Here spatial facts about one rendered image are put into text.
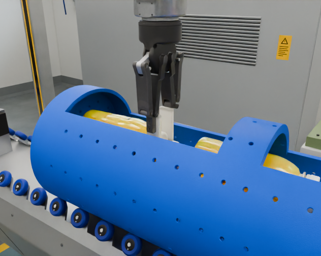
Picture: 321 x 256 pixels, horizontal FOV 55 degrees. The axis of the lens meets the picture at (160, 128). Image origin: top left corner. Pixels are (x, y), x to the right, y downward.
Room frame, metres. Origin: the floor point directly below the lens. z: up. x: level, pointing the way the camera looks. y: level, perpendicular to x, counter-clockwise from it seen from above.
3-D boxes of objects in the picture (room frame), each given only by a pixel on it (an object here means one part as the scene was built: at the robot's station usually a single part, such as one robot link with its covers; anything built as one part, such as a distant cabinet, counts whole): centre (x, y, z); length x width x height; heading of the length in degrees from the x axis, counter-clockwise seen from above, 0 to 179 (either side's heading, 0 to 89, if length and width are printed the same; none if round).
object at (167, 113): (0.58, -0.01, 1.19); 0.03 x 0.01 x 0.07; 57
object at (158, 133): (0.54, 0.01, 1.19); 0.03 x 0.01 x 0.07; 57
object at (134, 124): (0.62, 0.09, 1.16); 0.19 x 0.07 x 0.07; 57
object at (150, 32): (0.56, 0.00, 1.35); 0.08 x 0.07 x 0.09; 147
